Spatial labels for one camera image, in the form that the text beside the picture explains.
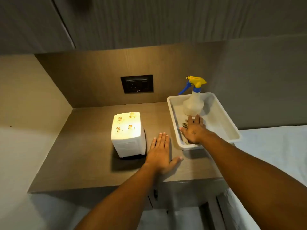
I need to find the person's right forearm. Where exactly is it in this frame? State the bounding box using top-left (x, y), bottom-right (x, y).
top-left (201, 131), bottom-right (307, 230)

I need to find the white plastic tray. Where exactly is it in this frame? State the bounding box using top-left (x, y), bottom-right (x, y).
top-left (167, 92), bottom-right (242, 151)

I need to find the person's left forearm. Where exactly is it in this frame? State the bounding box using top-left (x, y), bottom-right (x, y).
top-left (74, 163), bottom-right (163, 230)

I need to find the white bed sheet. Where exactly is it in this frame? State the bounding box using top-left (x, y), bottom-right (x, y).
top-left (217, 125), bottom-right (307, 230)

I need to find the grey bedside drawer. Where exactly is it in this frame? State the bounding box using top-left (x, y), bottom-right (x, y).
top-left (147, 179), bottom-right (229, 210)

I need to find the black wall socket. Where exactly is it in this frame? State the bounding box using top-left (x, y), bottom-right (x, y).
top-left (120, 75), bottom-right (154, 94)

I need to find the grey wooden overhead cabinet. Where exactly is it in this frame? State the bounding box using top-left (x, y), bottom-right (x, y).
top-left (0, 0), bottom-right (307, 56)

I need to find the person's left hand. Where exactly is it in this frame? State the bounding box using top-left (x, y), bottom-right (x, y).
top-left (145, 132), bottom-right (184, 175)

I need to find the spray bottle with yellow nozzle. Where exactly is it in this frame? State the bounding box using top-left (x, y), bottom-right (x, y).
top-left (178, 76), bottom-right (207, 117)

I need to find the person's right hand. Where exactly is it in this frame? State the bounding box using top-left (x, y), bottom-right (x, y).
top-left (179, 114), bottom-right (209, 145)

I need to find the white floral tissue box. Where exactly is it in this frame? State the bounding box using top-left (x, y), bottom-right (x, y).
top-left (110, 112), bottom-right (147, 159)

